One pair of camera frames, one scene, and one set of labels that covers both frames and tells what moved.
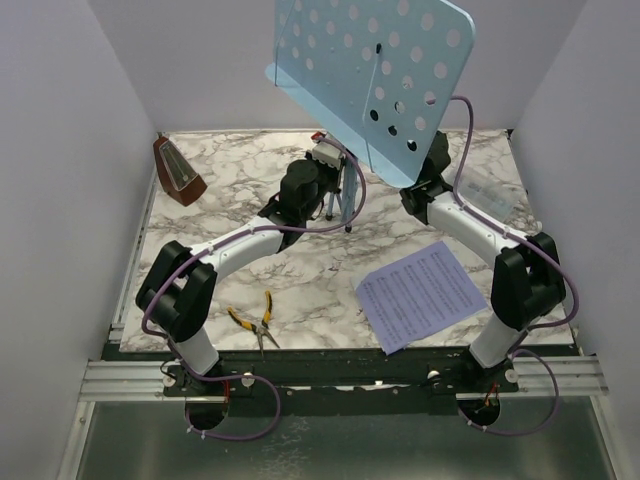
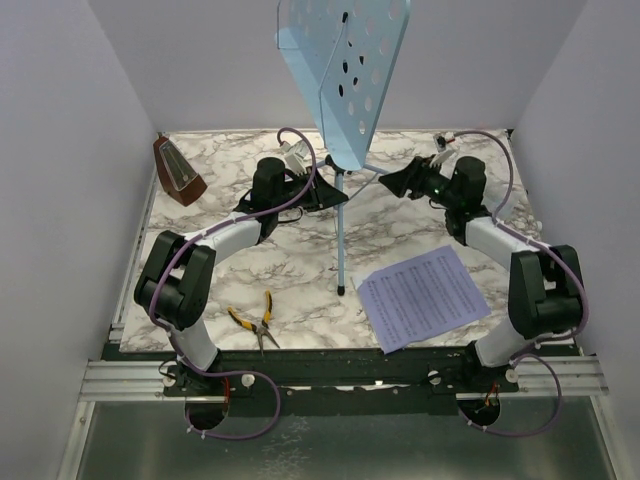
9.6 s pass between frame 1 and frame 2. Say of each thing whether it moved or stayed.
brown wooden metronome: stayed
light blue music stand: moved
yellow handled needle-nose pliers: stayed
